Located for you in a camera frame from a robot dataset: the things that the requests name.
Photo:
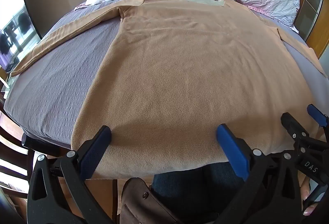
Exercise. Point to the tan fleece shirt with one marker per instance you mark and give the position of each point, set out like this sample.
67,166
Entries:
180,80

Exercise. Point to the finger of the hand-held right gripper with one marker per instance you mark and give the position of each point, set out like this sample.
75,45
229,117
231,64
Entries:
293,122
316,113

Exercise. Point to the wooden headboard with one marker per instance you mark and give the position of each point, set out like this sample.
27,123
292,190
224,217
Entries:
312,7

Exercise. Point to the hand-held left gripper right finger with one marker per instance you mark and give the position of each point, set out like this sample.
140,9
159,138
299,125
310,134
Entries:
232,148

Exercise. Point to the person's jeans leg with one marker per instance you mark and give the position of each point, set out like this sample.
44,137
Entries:
195,193

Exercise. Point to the brown suede bag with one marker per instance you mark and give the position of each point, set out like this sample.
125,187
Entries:
140,203

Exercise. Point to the grey bed sheet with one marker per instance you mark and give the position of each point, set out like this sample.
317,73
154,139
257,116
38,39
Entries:
56,85

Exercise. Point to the glass door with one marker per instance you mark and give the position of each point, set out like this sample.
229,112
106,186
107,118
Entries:
15,28

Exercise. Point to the person's right hand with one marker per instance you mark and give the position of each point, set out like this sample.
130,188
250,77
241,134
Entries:
308,199

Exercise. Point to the dark wooden chair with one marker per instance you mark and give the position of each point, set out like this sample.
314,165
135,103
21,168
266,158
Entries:
12,152

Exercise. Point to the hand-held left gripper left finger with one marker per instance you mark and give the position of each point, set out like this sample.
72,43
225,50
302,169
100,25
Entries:
99,145

